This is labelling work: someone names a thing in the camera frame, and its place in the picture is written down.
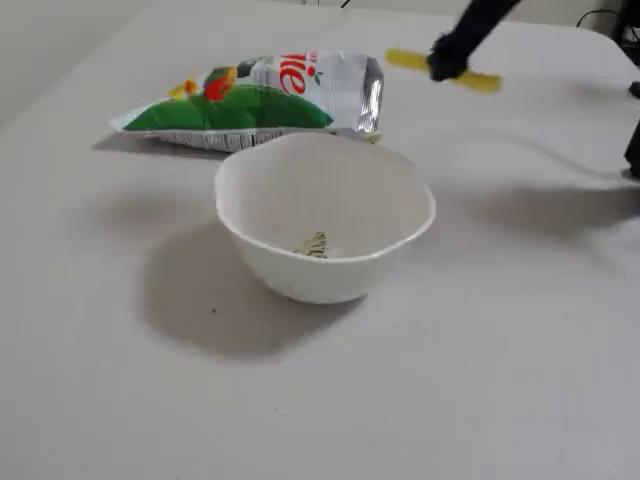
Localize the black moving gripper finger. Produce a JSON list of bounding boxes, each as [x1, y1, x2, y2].
[[427, 0, 494, 82]]

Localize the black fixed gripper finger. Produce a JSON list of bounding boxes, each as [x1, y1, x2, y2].
[[449, 0, 521, 81]]

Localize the yellow veggie straw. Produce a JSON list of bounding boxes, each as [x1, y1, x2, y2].
[[384, 48, 504, 95]]

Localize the white ceramic bowl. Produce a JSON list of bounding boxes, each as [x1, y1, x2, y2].
[[213, 131, 438, 305]]

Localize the veggie straws snack packet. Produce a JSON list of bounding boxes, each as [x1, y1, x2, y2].
[[109, 48, 386, 153]]

